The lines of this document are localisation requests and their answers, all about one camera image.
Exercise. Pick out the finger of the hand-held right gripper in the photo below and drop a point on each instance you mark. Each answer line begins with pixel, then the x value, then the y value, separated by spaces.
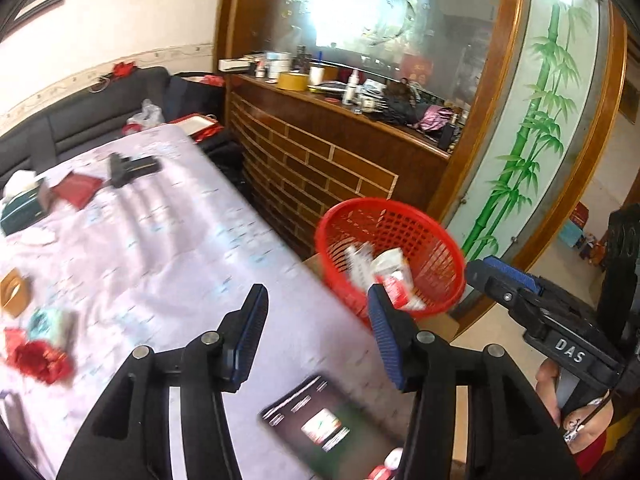
pixel 520 275
pixel 492 285

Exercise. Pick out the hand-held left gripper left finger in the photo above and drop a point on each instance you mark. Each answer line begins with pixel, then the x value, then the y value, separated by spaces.
pixel 247 340

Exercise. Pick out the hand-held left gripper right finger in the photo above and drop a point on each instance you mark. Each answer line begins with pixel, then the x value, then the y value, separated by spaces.
pixel 385 340

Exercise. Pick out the red and white tissue pack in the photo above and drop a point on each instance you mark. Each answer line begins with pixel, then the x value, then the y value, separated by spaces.
pixel 397 280

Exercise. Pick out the red plastic basket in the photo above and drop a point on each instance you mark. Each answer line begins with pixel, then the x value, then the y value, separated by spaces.
pixel 440 240

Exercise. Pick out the teal tissue pack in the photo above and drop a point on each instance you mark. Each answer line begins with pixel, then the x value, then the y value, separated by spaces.
pixel 50 330

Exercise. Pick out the person's right hand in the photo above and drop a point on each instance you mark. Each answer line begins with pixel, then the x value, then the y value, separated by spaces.
pixel 547 390

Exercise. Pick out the cardboard box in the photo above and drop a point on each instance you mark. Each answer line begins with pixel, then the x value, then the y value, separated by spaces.
pixel 440 327

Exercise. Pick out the white paper packaging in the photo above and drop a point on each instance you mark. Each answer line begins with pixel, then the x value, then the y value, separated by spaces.
pixel 357 265

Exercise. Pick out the dark printed packet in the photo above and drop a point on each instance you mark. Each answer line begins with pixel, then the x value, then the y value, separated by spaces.
pixel 300 420

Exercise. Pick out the red garment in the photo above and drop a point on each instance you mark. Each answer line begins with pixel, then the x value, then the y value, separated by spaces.
pixel 592 452

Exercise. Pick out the bamboo painted panel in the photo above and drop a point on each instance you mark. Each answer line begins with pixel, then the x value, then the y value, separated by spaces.
pixel 550 110

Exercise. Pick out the pink cloth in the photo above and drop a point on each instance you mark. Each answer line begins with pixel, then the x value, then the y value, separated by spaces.
pixel 435 119

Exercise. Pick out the wooden cabinet with brick pattern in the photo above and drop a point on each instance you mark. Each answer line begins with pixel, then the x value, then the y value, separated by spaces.
pixel 300 160

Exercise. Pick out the black handbag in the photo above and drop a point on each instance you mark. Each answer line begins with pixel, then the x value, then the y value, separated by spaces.
pixel 400 105

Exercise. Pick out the crumpled red wrapper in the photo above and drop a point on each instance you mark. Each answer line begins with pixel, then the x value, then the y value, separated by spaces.
pixel 42 362

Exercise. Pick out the black toy pistol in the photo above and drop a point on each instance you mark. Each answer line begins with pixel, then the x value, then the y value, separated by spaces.
pixel 127 167

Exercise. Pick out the red flat box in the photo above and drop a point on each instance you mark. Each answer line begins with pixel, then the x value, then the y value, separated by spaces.
pixel 197 127

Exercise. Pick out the red flat pouch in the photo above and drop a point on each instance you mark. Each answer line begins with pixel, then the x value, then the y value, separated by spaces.
pixel 77 191

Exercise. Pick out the slim white bottle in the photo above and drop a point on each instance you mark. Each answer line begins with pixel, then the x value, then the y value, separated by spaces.
pixel 351 87

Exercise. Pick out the crumpled clear plastic bag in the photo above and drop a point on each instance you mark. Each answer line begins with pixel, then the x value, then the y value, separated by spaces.
pixel 147 117

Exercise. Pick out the black bag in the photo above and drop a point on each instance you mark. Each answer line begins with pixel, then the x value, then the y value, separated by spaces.
pixel 190 95

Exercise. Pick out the dark green tissue box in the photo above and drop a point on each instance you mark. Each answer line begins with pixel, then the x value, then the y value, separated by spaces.
pixel 22 210

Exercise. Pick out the yellow tape roll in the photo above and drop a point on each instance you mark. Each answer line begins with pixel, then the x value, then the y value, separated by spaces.
pixel 291 82

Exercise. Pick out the white cup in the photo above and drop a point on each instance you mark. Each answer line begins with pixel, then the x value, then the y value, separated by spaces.
pixel 317 75

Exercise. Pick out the wood framed etched glass partition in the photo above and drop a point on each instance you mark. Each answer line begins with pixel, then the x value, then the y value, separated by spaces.
pixel 450 10

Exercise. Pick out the long white box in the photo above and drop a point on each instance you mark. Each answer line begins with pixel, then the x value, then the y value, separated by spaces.
pixel 235 65

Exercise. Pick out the white jars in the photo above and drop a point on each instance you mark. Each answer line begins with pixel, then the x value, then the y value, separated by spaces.
pixel 277 65

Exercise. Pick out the dark sofa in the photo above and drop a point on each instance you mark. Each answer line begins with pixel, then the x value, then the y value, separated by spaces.
pixel 75 115

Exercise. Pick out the red fabric flower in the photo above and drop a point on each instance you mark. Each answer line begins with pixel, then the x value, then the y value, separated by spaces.
pixel 124 68

